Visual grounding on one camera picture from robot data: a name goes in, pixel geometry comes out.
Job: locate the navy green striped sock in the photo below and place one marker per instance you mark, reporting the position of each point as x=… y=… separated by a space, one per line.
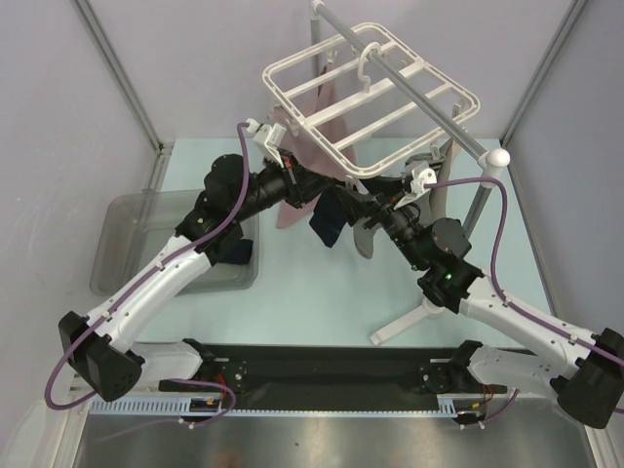
x=238 y=253

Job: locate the pink tank top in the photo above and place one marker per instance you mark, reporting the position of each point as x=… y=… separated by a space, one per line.
x=307 y=152

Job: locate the grey plastic bin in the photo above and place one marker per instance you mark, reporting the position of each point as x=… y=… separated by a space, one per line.
x=138 y=226

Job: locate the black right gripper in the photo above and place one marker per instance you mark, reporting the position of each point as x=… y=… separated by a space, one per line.
x=382 y=213

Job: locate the grey metal clothes stand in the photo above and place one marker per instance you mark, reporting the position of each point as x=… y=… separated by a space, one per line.
x=493 y=164

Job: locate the white clip drying hanger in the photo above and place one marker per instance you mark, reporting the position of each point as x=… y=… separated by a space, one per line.
x=452 y=98

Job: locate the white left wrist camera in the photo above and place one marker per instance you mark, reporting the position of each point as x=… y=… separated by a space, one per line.
x=267 y=138

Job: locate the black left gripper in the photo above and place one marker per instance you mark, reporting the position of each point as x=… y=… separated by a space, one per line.
x=296 y=187

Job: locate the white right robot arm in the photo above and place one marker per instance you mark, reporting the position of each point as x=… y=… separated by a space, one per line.
x=580 y=370

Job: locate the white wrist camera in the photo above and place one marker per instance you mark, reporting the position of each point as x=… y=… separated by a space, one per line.
x=267 y=138
x=417 y=175

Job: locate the navy santa sock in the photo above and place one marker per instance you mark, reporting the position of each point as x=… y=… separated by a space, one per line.
x=328 y=218

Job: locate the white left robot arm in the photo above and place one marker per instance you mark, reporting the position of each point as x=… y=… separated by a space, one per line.
x=98 y=345

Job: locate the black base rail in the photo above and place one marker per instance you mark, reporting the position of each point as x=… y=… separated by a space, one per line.
x=330 y=378

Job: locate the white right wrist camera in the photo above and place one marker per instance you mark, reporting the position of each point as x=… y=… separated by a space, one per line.
x=417 y=175

